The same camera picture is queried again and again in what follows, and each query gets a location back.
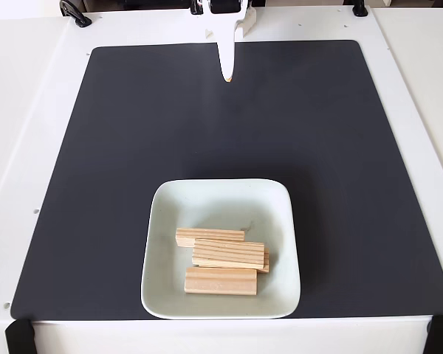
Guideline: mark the black table clamp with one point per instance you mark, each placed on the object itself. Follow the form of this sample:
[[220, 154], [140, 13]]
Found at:
[[75, 13], [360, 8]]

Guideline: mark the black table mat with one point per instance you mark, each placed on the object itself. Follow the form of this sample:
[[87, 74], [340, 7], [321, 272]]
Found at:
[[96, 184]]

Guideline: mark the pale square ceramic plate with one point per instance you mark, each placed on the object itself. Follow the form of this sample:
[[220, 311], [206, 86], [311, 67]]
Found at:
[[206, 206]]

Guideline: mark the black base clamp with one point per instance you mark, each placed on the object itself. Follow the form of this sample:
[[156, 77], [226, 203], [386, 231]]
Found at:
[[196, 6]]

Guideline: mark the smooth pale wooden block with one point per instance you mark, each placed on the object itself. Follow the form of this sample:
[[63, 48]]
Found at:
[[219, 282]]

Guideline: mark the grooved wooden block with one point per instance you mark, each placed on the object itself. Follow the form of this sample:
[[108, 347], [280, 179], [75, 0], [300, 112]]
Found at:
[[206, 236], [266, 262], [227, 253]]

